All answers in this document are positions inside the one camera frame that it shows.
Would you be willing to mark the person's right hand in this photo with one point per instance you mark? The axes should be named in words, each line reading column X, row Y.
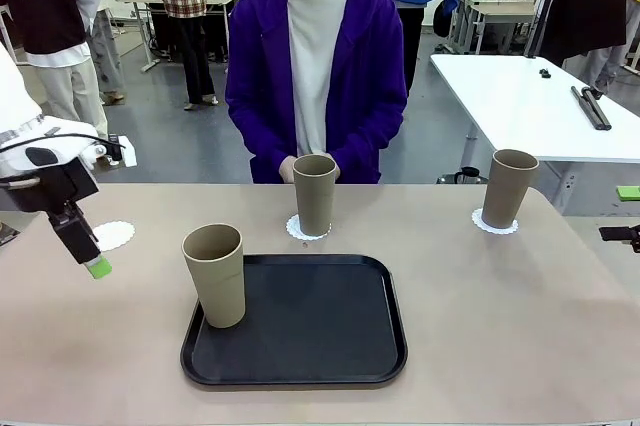
column 287, row 168

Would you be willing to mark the white scalloped paper coaster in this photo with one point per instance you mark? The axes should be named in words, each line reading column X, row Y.
column 500, row 230
column 117, row 235
column 292, row 228

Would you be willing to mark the person in purple jacket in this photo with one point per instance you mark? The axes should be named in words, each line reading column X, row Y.
column 365, row 71

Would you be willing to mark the person in grey trousers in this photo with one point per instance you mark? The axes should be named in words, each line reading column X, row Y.
column 107, row 46

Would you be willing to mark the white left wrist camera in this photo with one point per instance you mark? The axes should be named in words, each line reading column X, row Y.
column 122, row 153

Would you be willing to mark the person in black coat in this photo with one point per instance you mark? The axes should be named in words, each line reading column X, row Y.
column 580, row 6

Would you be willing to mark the person's right forearm purple sleeve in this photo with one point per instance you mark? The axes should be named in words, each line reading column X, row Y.
column 255, row 141

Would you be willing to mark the person's left hand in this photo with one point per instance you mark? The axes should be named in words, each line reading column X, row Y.
column 336, row 171

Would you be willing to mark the tall tan cup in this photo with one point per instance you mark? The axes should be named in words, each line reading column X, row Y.
column 313, row 196
column 217, row 281
column 507, row 191

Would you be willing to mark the black folded tripod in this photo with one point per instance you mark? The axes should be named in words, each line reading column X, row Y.
column 592, row 108

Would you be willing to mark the black plastic tray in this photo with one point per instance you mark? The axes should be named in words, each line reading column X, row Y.
column 310, row 326

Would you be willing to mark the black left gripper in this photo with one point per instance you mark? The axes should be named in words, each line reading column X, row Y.
column 50, row 193

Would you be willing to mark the black phone on stand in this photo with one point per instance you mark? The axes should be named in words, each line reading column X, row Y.
column 615, row 234

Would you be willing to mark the black bag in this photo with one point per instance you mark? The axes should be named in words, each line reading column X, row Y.
column 442, row 18

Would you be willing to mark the small black clamp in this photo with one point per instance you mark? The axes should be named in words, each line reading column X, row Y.
column 545, row 73

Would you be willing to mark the black kettle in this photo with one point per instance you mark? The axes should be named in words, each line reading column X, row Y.
column 467, row 176

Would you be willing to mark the person's left forearm purple sleeve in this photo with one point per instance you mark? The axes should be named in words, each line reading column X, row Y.
column 365, row 141

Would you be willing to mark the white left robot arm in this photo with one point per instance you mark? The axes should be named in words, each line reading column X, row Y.
column 20, row 111

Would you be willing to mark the white table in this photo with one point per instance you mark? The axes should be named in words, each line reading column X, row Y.
column 525, row 111

